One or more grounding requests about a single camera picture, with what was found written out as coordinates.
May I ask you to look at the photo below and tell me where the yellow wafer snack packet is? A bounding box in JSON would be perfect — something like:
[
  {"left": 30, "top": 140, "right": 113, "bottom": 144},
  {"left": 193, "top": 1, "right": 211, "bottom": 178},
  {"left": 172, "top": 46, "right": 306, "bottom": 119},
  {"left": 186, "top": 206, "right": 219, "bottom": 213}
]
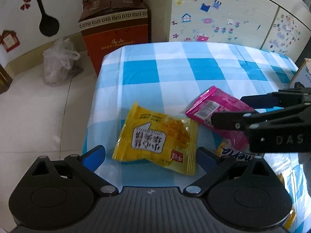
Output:
[{"left": 112, "top": 102, "right": 198, "bottom": 176}]

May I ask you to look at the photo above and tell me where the red brown cardboard box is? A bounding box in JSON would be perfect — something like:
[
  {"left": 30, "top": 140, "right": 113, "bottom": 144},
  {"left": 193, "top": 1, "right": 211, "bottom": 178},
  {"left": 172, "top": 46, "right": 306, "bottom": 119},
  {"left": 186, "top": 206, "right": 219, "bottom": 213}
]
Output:
[{"left": 79, "top": 0, "right": 149, "bottom": 74}]

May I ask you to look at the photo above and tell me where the gold white snack packet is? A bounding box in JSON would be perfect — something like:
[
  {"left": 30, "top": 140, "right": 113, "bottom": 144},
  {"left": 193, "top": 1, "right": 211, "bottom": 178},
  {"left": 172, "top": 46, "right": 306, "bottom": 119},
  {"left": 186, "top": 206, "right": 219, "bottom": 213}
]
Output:
[{"left": 215, "top": 138, "right": 264, "bottom": 162}]

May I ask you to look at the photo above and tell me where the cream cabinet with stickers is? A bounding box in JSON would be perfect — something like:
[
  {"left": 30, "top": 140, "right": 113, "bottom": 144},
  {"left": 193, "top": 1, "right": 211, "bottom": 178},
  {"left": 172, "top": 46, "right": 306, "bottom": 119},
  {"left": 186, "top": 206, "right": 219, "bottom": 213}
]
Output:
[{"left": 167, "top": 0, "right": 310, "bottom": 61}]

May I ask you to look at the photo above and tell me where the pink snack packet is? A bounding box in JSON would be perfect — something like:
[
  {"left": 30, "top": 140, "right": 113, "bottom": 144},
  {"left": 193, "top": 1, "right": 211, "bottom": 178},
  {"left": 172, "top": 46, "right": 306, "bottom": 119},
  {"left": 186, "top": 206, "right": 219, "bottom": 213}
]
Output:
[{"left": 186, "top": 86, "right": 255, "bottom": 151}]

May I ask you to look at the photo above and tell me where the black vase wall decal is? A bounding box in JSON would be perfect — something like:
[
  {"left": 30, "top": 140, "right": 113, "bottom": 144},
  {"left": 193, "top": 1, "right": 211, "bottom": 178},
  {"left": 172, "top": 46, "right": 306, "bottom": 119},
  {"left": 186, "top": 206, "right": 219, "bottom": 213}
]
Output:
[{"left": 36, "top": 0, "right": 59, "bottom": 37}]

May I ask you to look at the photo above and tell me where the clear plastic bag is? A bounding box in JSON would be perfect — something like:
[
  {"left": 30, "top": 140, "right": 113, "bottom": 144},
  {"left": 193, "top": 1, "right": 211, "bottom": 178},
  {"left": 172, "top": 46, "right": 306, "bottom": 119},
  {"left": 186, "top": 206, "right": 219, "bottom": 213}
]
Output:
[{"left": 43, "top": 38, "right": 83, "bottom": 86}]

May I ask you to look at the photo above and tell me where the red house wall socket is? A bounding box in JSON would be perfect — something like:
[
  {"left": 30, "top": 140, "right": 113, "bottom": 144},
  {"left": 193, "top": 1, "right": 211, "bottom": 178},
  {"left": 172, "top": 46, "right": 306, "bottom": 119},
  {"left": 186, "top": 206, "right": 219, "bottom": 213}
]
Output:
[{"left": 1, "top": 30, "right": 20, "bottom": 53}]

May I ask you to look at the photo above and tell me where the wooden door frame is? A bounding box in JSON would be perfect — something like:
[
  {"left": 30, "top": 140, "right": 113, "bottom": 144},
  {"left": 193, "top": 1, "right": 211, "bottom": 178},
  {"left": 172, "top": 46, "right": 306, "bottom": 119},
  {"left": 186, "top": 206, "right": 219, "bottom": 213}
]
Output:
[{"left": 0, "top": 65, "right": 13, "bottom": 94}]

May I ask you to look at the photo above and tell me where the white cardboard milk box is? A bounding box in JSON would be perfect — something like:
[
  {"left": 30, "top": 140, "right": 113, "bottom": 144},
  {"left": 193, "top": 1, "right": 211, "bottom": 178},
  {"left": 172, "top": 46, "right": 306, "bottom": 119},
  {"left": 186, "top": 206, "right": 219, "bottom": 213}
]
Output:
[{"left": 289, "top": 58, "right": 311, "bottom": 88}]

